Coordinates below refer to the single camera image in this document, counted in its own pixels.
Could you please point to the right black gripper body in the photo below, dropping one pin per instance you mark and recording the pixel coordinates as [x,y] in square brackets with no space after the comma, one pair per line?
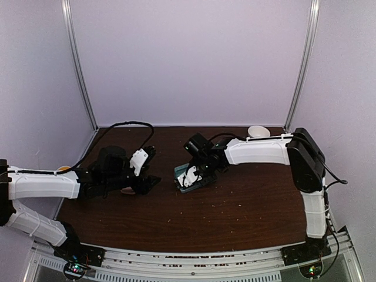
[208,170]

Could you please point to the aluminium front rail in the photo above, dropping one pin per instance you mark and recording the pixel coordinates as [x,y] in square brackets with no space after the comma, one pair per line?
[267,264]

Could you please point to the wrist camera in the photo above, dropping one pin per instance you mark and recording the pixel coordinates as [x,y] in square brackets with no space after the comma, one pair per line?
[188,177]
[141,158]

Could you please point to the right aluminium frame post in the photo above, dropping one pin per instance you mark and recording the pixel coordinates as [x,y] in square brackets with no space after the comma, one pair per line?
[307,51]

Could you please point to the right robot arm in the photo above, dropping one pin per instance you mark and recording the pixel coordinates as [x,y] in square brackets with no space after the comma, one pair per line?
[296,150]

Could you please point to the patterned mug orange inside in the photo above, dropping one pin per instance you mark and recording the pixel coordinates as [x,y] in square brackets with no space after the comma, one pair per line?
[62,168]

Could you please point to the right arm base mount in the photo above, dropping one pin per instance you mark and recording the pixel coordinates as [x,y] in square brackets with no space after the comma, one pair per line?
[308,258]

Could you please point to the pink glasses case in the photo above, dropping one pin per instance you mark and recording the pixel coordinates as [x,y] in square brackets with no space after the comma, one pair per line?
[128,192]

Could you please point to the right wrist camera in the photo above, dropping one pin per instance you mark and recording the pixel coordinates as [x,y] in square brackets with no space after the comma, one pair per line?
[188,177]

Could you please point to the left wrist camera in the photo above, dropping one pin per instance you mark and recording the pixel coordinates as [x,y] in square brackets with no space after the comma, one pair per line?
[141,158]

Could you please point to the left aluminium frame post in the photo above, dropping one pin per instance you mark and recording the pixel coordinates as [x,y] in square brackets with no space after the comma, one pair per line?
[67,15]

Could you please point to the grey-blue glasses case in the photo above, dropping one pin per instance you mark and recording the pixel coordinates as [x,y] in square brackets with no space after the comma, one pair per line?
[178,170]

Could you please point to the white ceramic bowl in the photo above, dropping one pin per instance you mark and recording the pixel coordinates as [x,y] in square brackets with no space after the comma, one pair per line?
[257,131]

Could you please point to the aluminium frame post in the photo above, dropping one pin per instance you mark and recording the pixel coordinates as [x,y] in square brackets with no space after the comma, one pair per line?
[67,15]
[307,51]

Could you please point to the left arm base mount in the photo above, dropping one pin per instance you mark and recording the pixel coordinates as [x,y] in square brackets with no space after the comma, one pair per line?
[80,262]

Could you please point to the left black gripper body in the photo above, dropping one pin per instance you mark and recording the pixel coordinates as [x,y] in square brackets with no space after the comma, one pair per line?
[141,185]

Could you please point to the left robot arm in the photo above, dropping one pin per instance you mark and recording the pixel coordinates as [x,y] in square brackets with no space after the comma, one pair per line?
[112,170]

